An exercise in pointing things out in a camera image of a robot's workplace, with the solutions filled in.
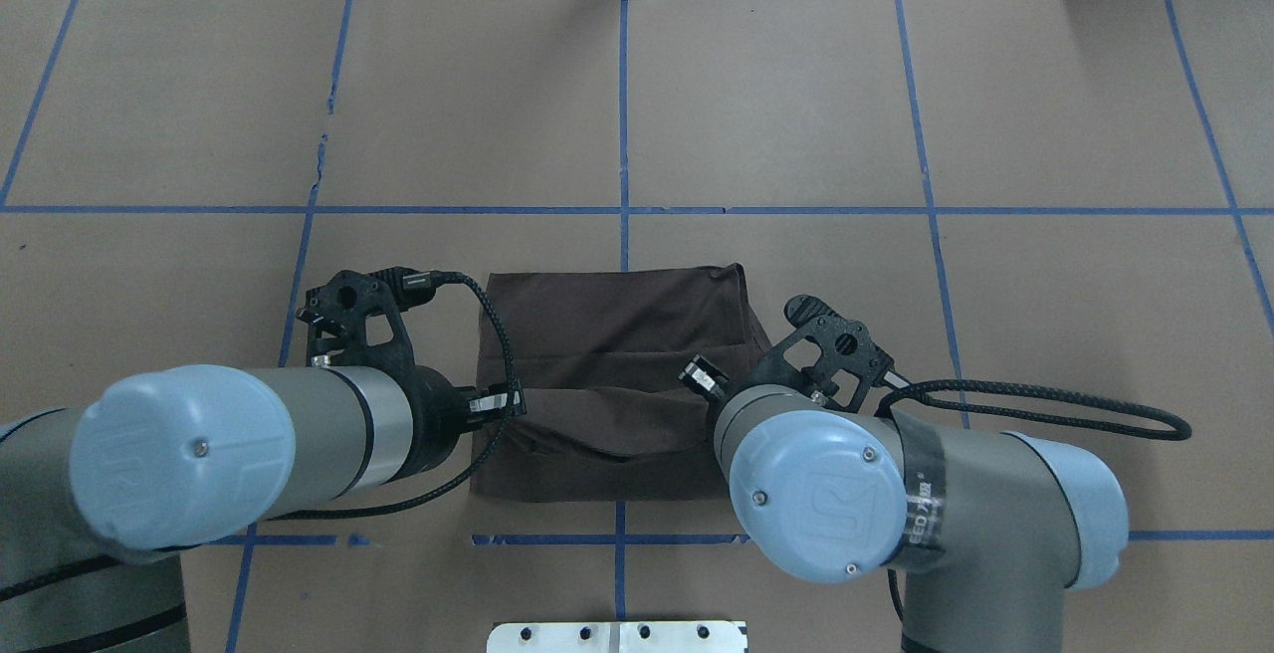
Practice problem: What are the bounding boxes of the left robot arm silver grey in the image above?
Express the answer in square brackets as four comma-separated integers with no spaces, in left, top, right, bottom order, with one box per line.
[3,364,524,652]

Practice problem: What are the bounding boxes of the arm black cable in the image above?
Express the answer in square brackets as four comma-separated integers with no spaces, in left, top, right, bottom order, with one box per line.
[874,379,1192,653]
[269,271,527,522]

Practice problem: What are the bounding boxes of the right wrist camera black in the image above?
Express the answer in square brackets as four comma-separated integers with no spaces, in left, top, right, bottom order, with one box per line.
[743,295,896,412]

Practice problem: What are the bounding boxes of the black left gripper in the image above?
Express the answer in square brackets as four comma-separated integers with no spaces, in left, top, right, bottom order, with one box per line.
[403,367,527,479]

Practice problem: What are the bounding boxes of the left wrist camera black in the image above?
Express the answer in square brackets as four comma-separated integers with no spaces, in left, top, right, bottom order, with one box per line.
[296,266,445,373]

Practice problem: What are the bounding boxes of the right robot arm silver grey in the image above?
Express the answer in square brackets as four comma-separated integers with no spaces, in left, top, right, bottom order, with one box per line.
[682,356,1130,652]

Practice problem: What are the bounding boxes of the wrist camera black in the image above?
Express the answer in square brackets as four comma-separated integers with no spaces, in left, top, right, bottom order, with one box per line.
[296,266,445,373]
[743,295,896,412]

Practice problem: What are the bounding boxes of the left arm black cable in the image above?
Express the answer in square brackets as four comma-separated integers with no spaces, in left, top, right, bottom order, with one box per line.
[269,271,527,522]

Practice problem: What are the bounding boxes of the brown t-shirt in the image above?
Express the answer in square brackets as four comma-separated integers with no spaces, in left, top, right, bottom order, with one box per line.
[470,263,769,503]

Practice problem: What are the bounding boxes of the white pedestal column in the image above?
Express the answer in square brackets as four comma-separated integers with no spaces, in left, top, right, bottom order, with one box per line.
[485,620,749,652]

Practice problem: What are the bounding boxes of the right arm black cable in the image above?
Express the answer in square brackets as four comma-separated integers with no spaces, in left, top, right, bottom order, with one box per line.
[874,379,1192,653]

